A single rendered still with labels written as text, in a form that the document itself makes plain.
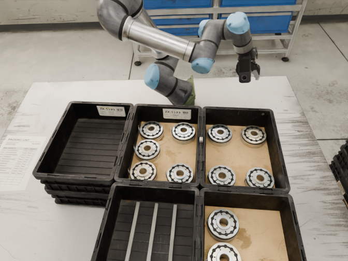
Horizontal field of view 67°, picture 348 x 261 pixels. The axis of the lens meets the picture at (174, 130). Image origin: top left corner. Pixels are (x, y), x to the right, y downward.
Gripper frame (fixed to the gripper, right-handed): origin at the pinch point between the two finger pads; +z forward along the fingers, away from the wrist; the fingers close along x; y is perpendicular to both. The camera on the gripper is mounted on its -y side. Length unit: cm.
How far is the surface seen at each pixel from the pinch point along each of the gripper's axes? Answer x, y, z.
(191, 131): 19.6, -30.8, -7.2
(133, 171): 34, -55, -20
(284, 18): 3, 145, 108
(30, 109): 117, -28, -17
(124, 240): 27, -78, -24
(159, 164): 28, -49, -13
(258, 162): -8.1, -38.6, 1.5
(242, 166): -2.9, -42.0, -1.3
